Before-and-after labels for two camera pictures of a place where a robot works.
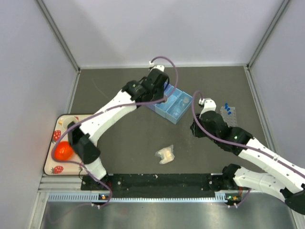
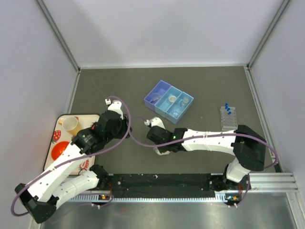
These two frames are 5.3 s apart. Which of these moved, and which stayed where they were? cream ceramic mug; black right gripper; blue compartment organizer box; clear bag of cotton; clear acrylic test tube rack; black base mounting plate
Moved: black right gripper; clear bag of cotton
Stayed: cream ceramic mug; blue compartment organizer box; black base mounting plate; clear acrylic test tube rack
